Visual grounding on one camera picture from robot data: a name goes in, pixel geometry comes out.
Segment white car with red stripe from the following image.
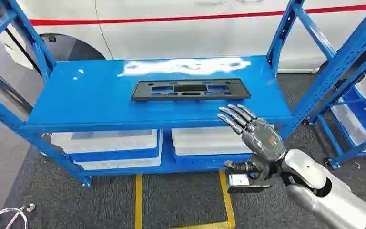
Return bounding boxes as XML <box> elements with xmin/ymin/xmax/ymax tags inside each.
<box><xmin>0</xmin><ymin>0</ymin><xmax>366</xmax><ymax>75</ymax></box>

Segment black cable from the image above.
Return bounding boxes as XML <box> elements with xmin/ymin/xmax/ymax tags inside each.
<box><xmin>0</xmin><ymin>0</ymin><xmax>42</xmax><ymax>76</ymax></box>

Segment black plastic slotted panel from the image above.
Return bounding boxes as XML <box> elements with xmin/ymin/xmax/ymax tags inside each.
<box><xmin>131</xmin><ymin>78</ymin><xmax>252</xmax><ymax>102</ymax></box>

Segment yellow floor tape strip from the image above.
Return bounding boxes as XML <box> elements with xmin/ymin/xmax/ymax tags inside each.
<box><xmin>134</xmin><ymin>174</ymin><xmax>143</xmax><ymax>229</ymax></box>
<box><xmin>166</xmin><ymin>170</ymin><xmax>237</xmax><ymax>229</ymax></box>

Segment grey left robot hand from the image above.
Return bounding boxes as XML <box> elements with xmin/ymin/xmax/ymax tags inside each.
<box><xmin>0</xmin><ymin>203</ymin><xmax>36</xmax><ymax>229</ymax></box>

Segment blue metal shelf rack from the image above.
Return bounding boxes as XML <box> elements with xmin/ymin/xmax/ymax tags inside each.
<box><xmin>277</xmin><ymin>0</ymin><xmax>366</xmax><ymax>170</ymax></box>
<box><xmin>0</xmin><ymin>0</ymin><xmax>338</xmax><ymax>188</ymax></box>

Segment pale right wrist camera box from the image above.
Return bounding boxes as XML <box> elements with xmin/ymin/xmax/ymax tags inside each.
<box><xmin>226</xmin><ymin>173</ymin><xmax>273</xmax><ymax>194</ymax></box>

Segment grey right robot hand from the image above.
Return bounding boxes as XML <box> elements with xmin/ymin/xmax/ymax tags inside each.
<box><xmin>217</xmin><ymin>104</ymin><xmax>287</xmax><ymax>180</ymax></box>

